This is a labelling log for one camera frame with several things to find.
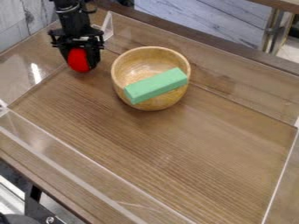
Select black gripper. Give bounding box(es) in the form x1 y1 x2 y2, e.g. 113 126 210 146
48 7 104 69

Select red plush fruit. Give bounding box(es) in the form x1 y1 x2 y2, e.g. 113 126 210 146
68 48 89 73

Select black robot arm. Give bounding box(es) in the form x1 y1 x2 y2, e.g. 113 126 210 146
48 0 104 73

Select clear acrylic corner stand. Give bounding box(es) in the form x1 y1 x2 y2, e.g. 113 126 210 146
90 12 113 40

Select wooden bowl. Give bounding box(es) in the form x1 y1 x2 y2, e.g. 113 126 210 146
110 46 190 111

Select green foam block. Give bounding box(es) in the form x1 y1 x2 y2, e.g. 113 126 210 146
124 67 188 104

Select clear acrylic tray wall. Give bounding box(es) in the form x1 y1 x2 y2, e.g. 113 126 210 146
0 101 194 224

